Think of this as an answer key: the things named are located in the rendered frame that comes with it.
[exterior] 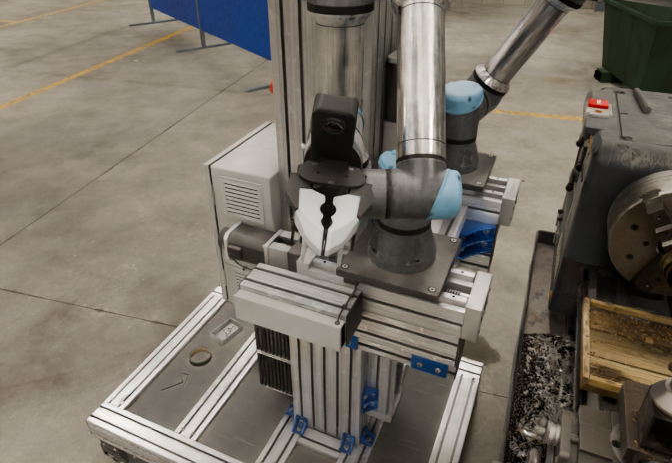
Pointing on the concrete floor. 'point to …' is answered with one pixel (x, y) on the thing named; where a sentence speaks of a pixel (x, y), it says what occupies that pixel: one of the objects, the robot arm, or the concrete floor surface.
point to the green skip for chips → (637, 46)
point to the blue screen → (213, 0)
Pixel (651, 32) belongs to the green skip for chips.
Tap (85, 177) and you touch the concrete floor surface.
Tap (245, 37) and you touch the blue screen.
